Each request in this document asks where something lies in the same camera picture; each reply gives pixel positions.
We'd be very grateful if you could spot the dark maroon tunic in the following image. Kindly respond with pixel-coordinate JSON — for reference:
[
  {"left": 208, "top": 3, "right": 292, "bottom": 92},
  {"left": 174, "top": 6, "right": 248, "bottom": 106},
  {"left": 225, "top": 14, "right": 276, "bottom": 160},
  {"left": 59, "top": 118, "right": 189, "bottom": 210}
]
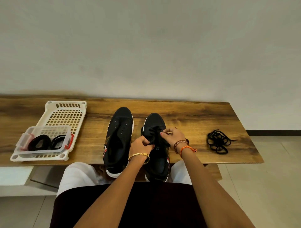
[{"left": 50, "top": 182, "right": 208, "bottom": 228}]

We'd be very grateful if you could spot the orange thread bracelet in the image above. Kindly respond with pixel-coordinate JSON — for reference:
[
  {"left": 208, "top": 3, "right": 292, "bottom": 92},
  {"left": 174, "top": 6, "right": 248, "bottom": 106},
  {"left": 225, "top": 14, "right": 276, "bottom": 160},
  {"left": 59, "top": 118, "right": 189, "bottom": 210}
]
[{"left": 179, "top": 145, "right": 197, "bottom": 158}]

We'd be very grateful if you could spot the black baseboard strip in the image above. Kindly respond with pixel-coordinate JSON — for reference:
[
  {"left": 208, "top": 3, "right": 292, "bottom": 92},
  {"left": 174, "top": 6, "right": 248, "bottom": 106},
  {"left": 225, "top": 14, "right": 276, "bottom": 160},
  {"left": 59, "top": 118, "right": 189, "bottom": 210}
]
[{"left": 246, "top": 130, "right": 301, "bottom": 137}]

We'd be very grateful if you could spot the black shoelace threaded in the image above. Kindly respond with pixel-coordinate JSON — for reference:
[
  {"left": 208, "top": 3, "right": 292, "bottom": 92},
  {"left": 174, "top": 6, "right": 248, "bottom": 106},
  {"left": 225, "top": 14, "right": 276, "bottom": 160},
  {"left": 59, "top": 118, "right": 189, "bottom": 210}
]
[{"left": 141, "top": 126, "right": 171, "bottom": 148}]

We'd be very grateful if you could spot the person's left forearm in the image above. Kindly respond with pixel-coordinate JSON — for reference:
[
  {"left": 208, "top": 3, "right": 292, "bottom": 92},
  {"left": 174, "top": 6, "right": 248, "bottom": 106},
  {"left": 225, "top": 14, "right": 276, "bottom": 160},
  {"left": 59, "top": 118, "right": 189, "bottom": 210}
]
[{"left": 74, "top": 154, "right": 151, "bottom": 228}]

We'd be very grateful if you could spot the person's right hand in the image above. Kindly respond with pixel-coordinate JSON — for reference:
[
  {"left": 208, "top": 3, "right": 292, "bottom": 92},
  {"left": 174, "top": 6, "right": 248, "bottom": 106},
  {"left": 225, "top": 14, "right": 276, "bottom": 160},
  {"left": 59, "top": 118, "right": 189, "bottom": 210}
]
[{"left": 160, "top": 127, "right": 187, "bottom": 147}]

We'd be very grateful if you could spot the brown braided bracelet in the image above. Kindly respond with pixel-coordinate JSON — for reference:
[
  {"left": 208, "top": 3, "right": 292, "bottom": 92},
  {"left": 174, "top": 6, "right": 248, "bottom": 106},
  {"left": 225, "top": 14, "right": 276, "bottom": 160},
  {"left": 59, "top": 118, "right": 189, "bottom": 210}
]
[{"left": 173, "top": 140, "right": 190, "bottom": 154}]

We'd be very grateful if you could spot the clear box with red latches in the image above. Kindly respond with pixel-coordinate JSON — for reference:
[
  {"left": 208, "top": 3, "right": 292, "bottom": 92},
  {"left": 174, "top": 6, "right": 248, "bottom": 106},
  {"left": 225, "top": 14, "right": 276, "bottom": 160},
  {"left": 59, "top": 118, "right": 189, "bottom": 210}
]
[{"left": 15, "top": 125, "right": 75, "bottom": 158}]

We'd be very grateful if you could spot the thick coiled black shoelace bundle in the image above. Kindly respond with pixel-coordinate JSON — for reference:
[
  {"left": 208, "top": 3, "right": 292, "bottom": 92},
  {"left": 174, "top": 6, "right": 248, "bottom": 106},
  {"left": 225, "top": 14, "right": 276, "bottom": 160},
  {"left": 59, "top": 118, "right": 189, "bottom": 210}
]
[{"left": 28, "top": 134, "right": 52, "bottom": 151}]

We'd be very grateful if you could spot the white low cabinet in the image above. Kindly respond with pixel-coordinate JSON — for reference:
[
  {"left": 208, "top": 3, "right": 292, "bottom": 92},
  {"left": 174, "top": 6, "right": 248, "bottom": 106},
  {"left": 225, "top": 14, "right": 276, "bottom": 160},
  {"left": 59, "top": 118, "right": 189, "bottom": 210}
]
[{"left": 0, "top": 166, "right": 60, "bottom": 197}]

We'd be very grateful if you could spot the wooden table support panel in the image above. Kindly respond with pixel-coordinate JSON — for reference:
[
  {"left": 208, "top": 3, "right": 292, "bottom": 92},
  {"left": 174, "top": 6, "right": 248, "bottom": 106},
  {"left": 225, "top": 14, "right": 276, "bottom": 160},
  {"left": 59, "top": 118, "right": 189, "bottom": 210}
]
[{"left": 204, "top": 164, "right": 223, "bottom": 181}]

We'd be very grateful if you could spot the person's left hand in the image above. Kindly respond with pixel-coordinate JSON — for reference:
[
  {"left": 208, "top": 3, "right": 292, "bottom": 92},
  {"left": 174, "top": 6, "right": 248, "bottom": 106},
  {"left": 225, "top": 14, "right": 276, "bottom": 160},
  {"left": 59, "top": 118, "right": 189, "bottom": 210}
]
[{"left": 129, "top": 136, "right": 156, "bottom": 156}]

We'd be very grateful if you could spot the black sneaker with laces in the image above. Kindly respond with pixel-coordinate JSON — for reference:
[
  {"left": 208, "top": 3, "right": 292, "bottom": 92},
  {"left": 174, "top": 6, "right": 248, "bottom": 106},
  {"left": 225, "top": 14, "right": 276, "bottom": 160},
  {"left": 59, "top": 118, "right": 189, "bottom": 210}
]
[{"left": 141, "top": 113, "right": 171, "bottom": 183}]

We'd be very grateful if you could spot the person's right forearm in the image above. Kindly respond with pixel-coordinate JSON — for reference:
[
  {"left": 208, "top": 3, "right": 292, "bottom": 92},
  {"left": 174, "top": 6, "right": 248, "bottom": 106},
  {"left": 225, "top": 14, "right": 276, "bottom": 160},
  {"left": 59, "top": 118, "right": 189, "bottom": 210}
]
[{"left": 180, "top": 148, "right": 255, "bottom": 228}]

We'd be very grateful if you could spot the black sneaker without laces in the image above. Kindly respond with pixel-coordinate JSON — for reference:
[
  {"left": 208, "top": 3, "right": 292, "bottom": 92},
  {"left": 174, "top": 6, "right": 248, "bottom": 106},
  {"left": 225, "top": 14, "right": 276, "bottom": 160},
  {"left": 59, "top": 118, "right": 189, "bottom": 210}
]
[{"left": 103, "top": 107, "right": 134, "bottom": 178}]

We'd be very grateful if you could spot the thin coiled black shoelace bundle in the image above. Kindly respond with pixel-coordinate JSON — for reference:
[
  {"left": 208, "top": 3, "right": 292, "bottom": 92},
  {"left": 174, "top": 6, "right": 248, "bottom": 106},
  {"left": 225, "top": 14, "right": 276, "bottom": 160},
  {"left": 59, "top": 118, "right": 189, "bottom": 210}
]
[{"left": 50, "top": 135, "right": 66, "bottom": 150}]

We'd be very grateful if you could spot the gold bangle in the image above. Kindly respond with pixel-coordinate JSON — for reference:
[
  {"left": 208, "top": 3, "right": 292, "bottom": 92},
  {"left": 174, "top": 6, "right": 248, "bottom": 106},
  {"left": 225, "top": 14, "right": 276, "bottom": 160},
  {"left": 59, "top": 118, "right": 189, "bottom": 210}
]
[{"left": 128, "top": 152, "right": 150, "bottom": 165}]

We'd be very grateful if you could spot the white plastic basket tray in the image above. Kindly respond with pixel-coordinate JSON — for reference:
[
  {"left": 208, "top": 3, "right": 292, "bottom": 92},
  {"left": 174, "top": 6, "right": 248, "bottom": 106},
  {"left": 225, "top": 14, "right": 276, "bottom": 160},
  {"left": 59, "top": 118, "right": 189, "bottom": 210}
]
[{"left": 10, "top": 101, "right": 87, "bottom": 162}]

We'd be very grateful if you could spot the loose black shoelace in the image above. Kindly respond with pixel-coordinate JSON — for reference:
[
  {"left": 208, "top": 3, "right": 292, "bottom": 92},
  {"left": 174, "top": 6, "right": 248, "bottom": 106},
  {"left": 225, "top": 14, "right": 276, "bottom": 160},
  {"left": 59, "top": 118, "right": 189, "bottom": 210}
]
[{"left": 207, "top": 129, "right": 238, "bottom": 155}]

